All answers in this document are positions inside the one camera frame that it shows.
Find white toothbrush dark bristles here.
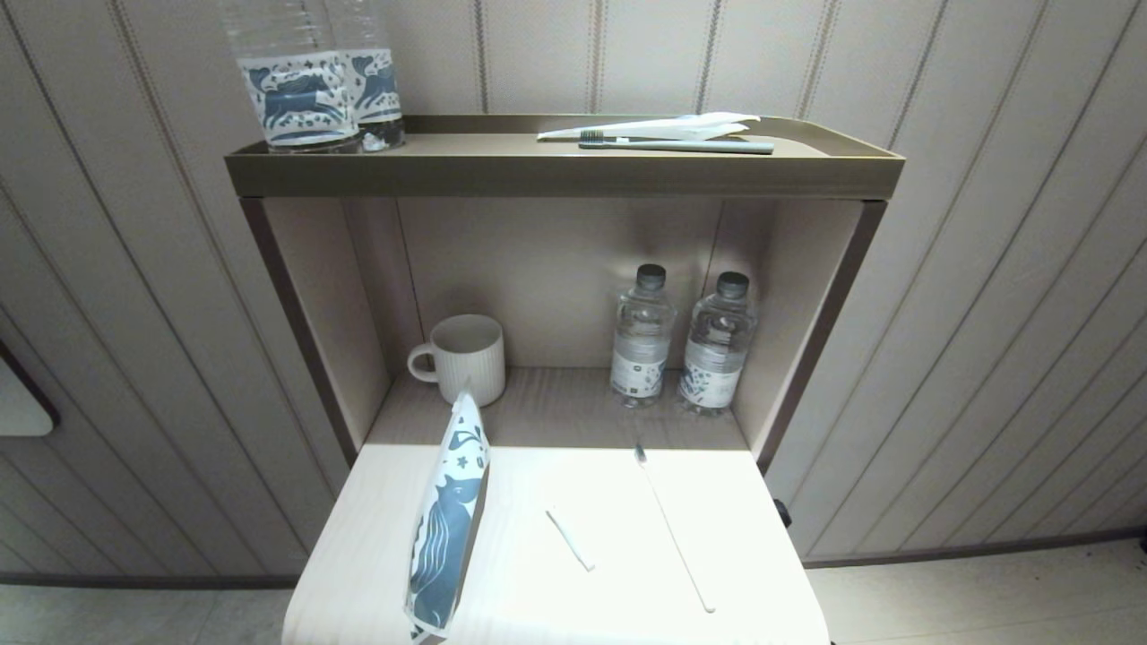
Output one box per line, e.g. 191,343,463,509
634,444,716,615

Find blue white patterned zip pouch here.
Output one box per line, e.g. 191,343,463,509
405,390,492,644

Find brass coloured shelf tray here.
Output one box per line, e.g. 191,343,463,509
224,114,906,200

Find small water bottle grey cap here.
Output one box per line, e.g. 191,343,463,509
677,271,758,417
610,263,676,409

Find grey green toothbrush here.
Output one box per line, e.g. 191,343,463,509
578,132,774,155

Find white ribbed ceramic mug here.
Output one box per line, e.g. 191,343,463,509
408,314,506,409

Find beige wooden shelf cabinet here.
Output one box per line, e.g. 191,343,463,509
240,195,888,645

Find large bottle blue deer label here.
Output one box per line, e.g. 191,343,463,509
218,0,361,151
324,0,406,151

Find white wall fixture dark rim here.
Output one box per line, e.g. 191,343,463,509
0,345,60,438

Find white paper wrapper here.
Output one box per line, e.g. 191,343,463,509
538,112,761,142

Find small white toothpaste tube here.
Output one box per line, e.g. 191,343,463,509
546,509,595,572

